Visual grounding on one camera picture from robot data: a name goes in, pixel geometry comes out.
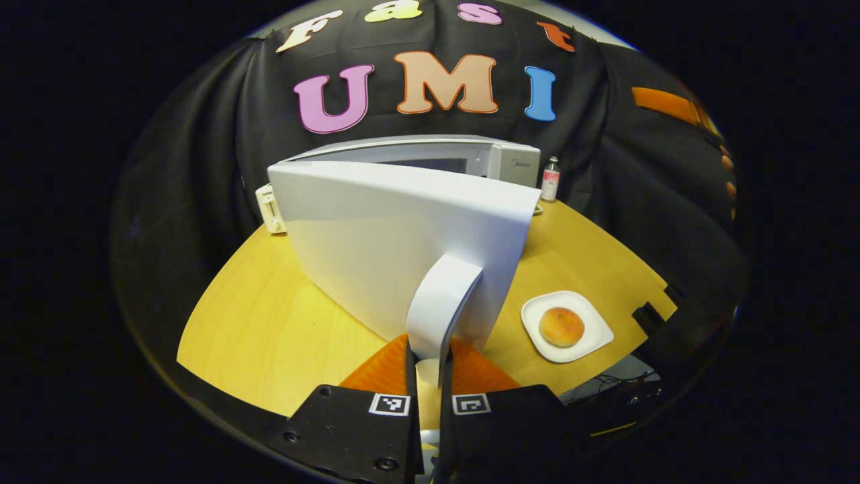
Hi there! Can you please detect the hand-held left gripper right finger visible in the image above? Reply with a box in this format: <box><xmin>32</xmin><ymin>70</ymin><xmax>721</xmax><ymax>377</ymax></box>
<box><xmin>439</xmin><ymin>337</ymin><xmax>593</xmax><ymax>484</ymax></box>

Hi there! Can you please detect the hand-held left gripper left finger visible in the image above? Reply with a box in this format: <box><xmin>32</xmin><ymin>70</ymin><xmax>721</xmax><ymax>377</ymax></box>
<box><xmin>269</xmin><ymin>334</ymin><xmax>424</xmax><ymax>484</ymax></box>

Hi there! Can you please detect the round golden bread bun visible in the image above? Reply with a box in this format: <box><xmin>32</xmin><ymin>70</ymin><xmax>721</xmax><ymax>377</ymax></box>
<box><xmin>539</xmin><ymin>307</ymin><xmax>585</xmax><ymax>348</ymax></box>

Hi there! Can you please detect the white microwave oven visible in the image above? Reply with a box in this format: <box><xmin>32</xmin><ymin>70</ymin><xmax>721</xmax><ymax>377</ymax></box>
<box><xmin>267</xmin><ymin>134</ymin><xmax>542</xmax><ymax>387</ymax></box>

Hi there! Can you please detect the white square plate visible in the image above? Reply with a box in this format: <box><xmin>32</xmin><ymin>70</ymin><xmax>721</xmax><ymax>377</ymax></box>
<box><xmin>521</xmin><ymin>290</ymin><xmax>615</xmax><ymax>364</ymax></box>

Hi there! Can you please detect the small clear bottle pink label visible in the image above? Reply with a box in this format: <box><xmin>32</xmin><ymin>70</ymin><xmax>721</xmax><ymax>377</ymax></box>
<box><xmin>541</xmin><ymin>156</ymin><xmax>560</xmax><ymax>202</ymax></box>

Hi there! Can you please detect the white toaster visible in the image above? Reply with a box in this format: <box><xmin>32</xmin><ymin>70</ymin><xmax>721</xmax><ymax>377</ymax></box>
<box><xmin>255</xmin><ymin>184</ymin><xmax>288</xmax><ymax>235</ymax></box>

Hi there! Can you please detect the black backdrop cloth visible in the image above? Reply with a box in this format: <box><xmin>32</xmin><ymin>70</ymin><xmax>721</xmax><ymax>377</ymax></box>
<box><xmin>111</xmin><ymin>0</ymin><xmax>750</xmax><ymax>431</ymax></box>

